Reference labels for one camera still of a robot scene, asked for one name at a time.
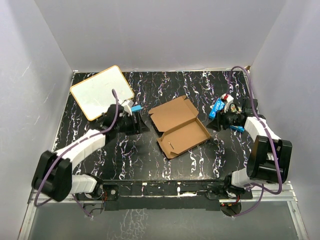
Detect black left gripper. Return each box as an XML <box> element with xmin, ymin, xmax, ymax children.
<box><xmin>115</xmin><ymin>112</ymin><xmax>150</xmax><ymax>136</ymax></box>

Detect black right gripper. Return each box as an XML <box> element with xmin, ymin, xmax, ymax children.
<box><xmin>206</xmin><ymin>104</ymin><xmax>241</xmax><ymax>132</ymax></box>

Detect brown cardboard paper box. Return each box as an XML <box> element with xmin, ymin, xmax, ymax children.
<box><xmin>148</xmin><ymin>95</ymin><xmax>211</xmax><ymax>160</ymax></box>

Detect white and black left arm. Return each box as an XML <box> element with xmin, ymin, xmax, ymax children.
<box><xmin>31</xmin><ymin>104</ymin><xmax>149</xmax><ymax>202</ymax></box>

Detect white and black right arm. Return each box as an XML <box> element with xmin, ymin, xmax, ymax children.
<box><xmin>206</xmin><ymin>94</ymin><xmax>293</xmax><ymax>199</ymax></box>

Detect blue treehouse book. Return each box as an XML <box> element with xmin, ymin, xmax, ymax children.
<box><xmin>209</xmin><ymin>98</ymin><xmax>245</xmax><ymax>133</ymax></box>

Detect small blue eraser block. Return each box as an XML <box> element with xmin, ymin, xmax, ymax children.
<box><xmin>131</xmin><ymin>105</ymin><xmax>143</xmax><ymax>113</ymax></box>

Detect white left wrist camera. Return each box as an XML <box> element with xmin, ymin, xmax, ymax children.
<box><xmin>119</xmin><ymin>99</ymin><xmax>134</xmax><ymax>117</ymax></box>

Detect white board with wooden frame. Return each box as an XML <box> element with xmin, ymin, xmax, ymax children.
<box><xmin>70</xmin><ymin>65</ymin><xmax>135</xmax><ymax>121</ymax></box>

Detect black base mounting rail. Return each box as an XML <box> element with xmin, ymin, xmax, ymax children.
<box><xmin>76</xmin><ymin>179</ymin><xmax>253</xmax><ymax>211</ymax></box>

